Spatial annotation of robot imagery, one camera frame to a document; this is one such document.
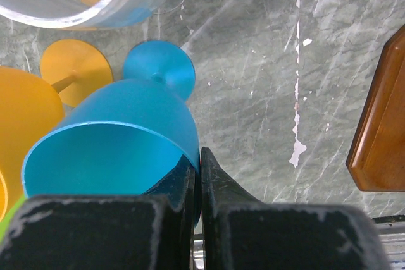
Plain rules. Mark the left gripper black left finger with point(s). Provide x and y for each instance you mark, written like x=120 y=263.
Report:
x=149 y=231

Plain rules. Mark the green wine glass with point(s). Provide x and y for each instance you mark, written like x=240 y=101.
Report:
x=9 y=215

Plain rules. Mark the blue wine glass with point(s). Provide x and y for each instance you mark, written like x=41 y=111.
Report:
x=124 y=137

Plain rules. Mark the orange wine glass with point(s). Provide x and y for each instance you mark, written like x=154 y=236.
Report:
x=31 y=105

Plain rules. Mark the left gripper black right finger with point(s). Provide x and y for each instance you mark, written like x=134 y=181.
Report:
x=242 y=232

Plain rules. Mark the gold wire glass rack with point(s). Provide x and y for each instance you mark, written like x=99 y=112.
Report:
x=376 y=156

